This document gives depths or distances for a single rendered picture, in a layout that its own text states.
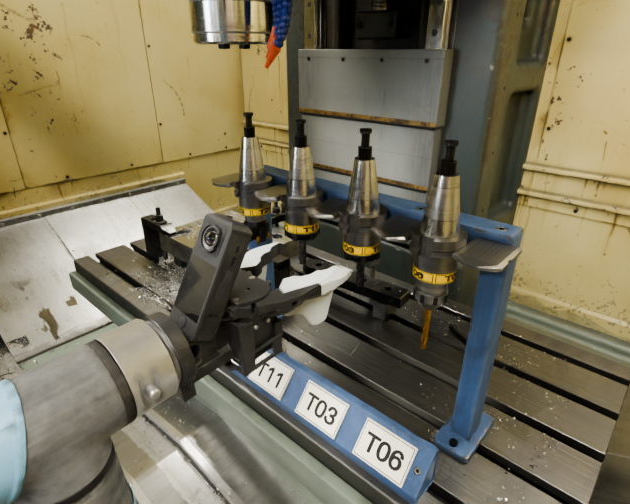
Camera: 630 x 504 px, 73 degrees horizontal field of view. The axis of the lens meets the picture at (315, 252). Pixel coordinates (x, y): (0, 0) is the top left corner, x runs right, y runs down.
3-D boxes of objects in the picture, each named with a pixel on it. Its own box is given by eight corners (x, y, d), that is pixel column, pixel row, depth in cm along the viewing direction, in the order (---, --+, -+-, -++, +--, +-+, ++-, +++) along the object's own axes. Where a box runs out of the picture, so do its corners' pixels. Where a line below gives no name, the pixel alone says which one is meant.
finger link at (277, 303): (309, 283, 47) (231, 302, 44) (309, 269, 46) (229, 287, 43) (327, 305, 43) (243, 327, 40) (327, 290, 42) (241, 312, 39)
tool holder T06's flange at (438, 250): (474, 251, 50) (477, 231, 49) (448, 268, 46) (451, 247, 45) (426, 236, 54) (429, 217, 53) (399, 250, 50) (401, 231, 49)
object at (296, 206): (331, 210, 63) (331, 193, 62) (297, 219, 60) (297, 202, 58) (305, 199, 67) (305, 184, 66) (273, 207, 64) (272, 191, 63)
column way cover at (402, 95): (421, 251, 120) (444, 49, 98) (299, 212, 149) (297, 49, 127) (429, 245, 124) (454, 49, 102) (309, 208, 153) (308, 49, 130)
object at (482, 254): (495, 278, 43) (497, 271, 42) (446, 262, 46) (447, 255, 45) (520, 255, 47) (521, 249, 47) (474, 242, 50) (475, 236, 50)
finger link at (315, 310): (348, 305, 50) (274, 325, 47) (349, 261, 48) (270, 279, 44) (361, 319, 48) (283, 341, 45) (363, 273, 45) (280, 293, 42)
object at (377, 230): (400, 247, 49) (401, 240, 49) (363, 235, 52) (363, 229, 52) (430, 230, 54) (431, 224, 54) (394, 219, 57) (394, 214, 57)
